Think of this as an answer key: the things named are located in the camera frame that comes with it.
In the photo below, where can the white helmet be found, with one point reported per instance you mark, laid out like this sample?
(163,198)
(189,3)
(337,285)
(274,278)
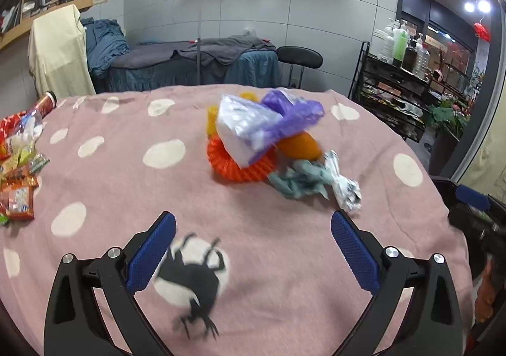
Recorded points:
(437,75)

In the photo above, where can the white printed plastic bag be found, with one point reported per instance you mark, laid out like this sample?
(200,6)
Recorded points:
(245,126)

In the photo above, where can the dark brown bottle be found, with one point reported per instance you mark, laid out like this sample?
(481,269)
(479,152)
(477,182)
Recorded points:
(410,57)

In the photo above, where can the orange foam net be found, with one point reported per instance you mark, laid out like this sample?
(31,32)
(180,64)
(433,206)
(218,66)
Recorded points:
(233,170)

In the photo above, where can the white pump bottle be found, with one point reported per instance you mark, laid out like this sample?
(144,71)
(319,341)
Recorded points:
(385,43)

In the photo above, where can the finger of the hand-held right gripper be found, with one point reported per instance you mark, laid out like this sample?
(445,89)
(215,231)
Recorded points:
(472,196)

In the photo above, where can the pink polka dot blanket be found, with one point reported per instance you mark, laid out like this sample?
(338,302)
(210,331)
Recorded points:
(118,190)

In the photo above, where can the purple plastic bag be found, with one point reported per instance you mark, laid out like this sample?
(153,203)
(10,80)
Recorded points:
(292,111)

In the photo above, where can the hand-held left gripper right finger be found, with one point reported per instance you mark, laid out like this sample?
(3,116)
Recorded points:
(355,253)

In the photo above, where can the red hanging ornament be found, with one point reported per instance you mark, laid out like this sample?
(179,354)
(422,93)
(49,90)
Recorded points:
(482,32)

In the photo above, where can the grey blanket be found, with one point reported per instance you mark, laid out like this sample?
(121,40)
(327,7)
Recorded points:
(221,49)

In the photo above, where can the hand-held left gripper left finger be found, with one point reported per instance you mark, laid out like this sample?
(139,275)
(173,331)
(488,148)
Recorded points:
(152,253)

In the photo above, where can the person's right hand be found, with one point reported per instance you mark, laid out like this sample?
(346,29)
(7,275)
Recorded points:
(485,292)

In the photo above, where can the black chair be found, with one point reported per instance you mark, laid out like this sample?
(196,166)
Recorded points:
(300,57)

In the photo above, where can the pile of snack packets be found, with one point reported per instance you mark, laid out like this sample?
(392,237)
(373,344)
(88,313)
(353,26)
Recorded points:
(19,182)

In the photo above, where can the grey-green cloth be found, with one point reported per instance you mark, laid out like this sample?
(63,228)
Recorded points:
(296,182)

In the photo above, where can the green bottle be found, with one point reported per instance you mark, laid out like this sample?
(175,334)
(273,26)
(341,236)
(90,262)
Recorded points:
(400,45)

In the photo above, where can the cream cloth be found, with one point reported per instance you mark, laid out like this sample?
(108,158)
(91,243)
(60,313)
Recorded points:
(59,51)

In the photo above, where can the massage bed with teal skirt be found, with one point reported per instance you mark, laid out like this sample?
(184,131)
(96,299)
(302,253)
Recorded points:
(253,69)

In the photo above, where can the white floor lamp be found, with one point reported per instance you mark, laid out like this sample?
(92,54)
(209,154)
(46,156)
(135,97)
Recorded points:
(198,24)

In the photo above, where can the silver wrapper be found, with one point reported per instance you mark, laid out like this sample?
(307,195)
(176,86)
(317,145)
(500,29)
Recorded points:
(348,194)

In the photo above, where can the black metal cart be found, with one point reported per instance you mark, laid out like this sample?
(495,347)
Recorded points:
(387,95)

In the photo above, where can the small labelled plastic bottle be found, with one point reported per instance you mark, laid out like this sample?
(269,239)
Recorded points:
(29,125)

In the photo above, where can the red chip can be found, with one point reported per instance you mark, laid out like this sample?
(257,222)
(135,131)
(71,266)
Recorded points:
(45,103)

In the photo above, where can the clear plastic bottle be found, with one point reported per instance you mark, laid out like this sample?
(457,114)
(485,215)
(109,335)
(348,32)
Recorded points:
(421,61)

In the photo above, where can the potted green plant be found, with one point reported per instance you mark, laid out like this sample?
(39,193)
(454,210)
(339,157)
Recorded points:
(446,119)

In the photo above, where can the blue bedding pile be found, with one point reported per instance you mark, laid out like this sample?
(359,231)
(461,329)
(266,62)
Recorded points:
(104,43)

